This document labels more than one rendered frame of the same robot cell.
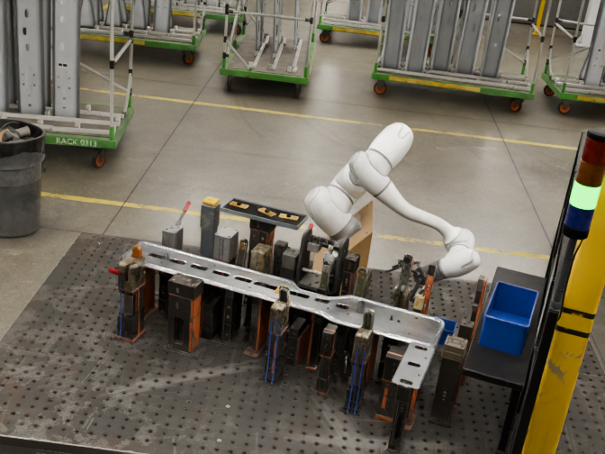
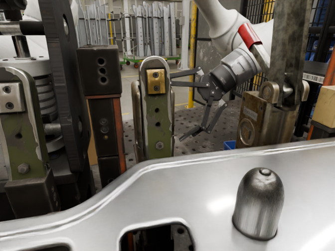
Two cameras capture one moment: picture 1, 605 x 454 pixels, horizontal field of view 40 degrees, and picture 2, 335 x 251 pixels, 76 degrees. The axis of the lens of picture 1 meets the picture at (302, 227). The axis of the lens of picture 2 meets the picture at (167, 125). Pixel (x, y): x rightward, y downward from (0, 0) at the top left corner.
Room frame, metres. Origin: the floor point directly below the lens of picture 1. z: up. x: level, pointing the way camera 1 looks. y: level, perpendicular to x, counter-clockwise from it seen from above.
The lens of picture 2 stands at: (2.80, -0.15, 1.14)
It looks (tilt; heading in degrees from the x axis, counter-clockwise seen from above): 24 degrees down; 330
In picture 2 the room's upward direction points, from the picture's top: straight up
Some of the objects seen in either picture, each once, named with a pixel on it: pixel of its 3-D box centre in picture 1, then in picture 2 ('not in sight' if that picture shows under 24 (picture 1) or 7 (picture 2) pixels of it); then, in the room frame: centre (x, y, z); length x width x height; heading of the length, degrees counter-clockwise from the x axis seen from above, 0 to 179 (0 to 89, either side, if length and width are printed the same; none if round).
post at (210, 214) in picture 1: (208, 247); not in sight; (3.44, 0.42, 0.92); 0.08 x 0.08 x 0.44; 73
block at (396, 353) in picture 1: (391, 383); not in sight; (2.64, -0.40, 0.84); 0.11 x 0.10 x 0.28; 163
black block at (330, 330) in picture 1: (327, 360); not in sight; (2.73, -0.15, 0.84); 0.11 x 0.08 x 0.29; 163
